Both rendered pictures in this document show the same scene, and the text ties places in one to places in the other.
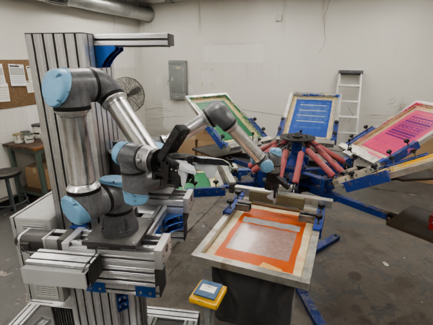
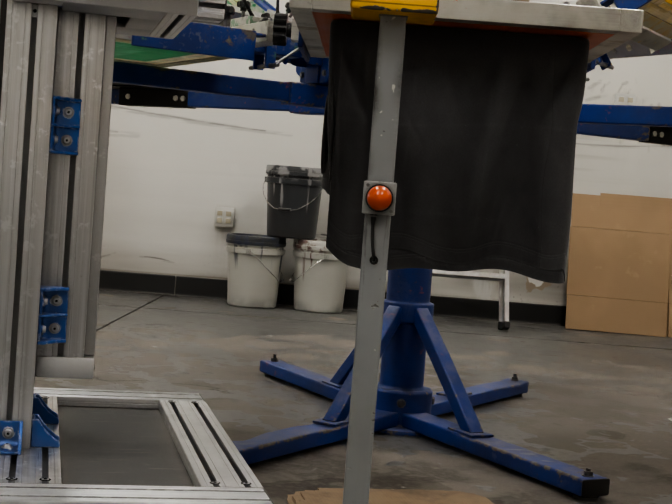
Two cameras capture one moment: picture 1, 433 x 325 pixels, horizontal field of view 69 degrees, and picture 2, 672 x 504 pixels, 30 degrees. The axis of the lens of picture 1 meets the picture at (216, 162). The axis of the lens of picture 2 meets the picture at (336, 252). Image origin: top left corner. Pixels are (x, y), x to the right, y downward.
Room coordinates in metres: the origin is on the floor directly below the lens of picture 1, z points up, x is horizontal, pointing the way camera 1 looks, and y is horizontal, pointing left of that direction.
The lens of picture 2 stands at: (-0.62, 0.78, 0.66)
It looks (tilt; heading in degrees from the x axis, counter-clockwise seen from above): 3 degrees down; 339
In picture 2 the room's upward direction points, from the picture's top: 4 degrees clockwise
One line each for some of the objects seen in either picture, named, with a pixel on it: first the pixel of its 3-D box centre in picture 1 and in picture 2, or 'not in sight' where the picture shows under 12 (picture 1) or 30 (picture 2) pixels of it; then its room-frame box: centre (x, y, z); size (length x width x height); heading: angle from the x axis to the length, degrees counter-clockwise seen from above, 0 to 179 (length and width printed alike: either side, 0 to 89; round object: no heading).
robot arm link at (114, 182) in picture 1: (115, 192); not in sight; (1.16, 0.41, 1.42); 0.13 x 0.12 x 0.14; 147
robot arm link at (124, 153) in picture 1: (131, 156); not in sight; (0.91, 0.25, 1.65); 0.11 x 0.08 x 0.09; 57
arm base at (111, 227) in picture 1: (118, 218); not in sight; (1.16, 0.40, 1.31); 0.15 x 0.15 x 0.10
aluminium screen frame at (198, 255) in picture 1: (265, 231); (450, 37); (1.63, -0.29, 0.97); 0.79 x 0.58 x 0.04; 158
